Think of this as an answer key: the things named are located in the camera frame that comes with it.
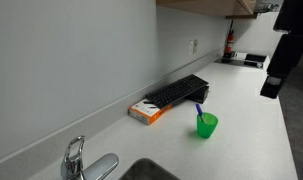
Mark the white wall power outlet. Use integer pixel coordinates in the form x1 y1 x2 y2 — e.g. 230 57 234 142
188 40 195 56

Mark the stainless steel sink basin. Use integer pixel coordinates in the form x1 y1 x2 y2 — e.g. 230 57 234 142
118 157 181 180

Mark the red fire extinguisher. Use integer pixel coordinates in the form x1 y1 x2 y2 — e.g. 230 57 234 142
223 19 236 60

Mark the blue pen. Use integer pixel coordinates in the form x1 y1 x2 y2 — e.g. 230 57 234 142
195 103 206 124

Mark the orange and white cardboard box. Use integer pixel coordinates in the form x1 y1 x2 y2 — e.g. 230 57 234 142
128 97 174 127

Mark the green plastic cup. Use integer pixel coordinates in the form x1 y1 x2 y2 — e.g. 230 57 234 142
196 112 219 140

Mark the black computer keyboard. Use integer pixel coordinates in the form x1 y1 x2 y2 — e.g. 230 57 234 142
145 73 210 109

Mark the small black box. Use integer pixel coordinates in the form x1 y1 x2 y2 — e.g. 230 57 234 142
183 85 211 105

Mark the chrome sink faucet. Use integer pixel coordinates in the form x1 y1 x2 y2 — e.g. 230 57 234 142
60 134 120 180

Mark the wooden wall cabinet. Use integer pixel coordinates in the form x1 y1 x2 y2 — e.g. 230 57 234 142
155 0 259 20

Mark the grey metallic fixture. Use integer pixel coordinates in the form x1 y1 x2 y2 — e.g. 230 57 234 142
254 1 281 14

